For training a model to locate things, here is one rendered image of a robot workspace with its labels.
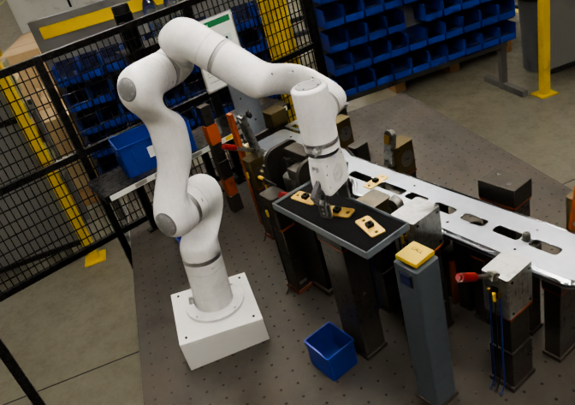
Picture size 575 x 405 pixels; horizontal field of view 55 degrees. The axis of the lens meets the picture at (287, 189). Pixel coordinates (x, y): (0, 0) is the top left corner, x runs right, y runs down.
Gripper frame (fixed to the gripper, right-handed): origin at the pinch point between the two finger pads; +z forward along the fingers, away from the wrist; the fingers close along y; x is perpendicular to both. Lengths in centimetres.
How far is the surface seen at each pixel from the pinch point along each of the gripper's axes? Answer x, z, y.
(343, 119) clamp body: 39, 14, 72
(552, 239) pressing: -45, 18, 22
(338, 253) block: -1.2, 11.6, -5.2
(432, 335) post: -27.3, 23.5, -12.5
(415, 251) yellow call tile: -24.6, 2.4, -9.3
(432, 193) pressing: -9.6, 18.4, 35.4
